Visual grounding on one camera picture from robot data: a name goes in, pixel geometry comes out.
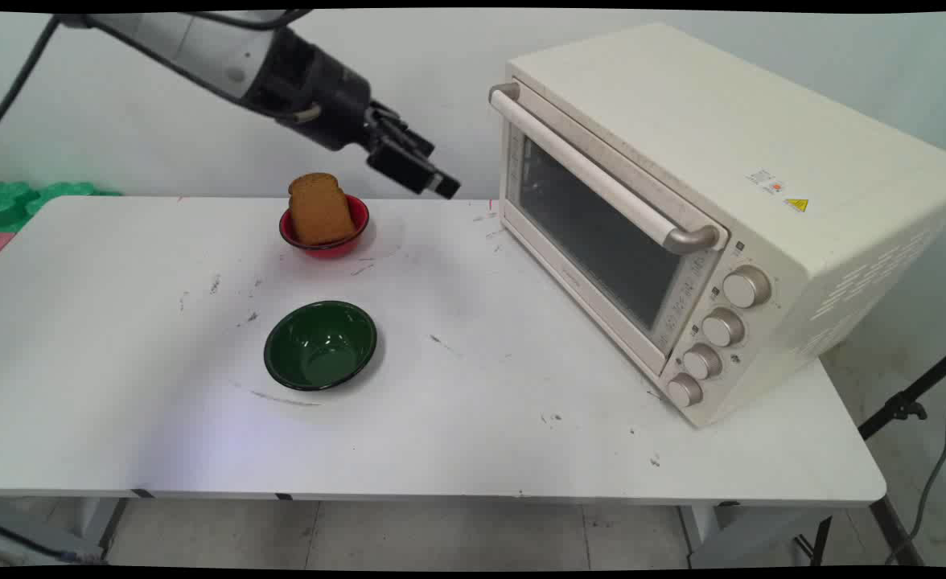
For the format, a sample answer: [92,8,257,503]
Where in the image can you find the white table leg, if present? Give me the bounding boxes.
[678,503,844,569]
[0,497,130,564]

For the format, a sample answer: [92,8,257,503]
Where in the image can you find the green plastic objects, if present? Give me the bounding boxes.
[0,181,123,234]

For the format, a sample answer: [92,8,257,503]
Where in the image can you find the dark green bowl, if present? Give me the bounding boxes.
[263,301,378,392]

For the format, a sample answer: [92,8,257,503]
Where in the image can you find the brown bread slice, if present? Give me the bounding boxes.
[288,173,356,247]

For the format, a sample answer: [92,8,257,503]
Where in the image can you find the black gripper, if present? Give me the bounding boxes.
[245,29,462,200]

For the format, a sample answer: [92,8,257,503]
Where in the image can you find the cream toaster oven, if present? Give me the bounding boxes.
[488,22,946,428]

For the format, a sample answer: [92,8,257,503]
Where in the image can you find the black tripod stand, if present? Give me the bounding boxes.
[795,343,946,567]

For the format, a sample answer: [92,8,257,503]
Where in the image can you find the red bowl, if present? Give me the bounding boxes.
[279,194,371,260]

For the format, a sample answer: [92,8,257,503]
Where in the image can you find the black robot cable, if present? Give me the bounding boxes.
[0,10,315,150]

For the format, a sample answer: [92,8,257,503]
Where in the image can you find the grey cable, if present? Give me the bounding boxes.
[885,363,946,566]

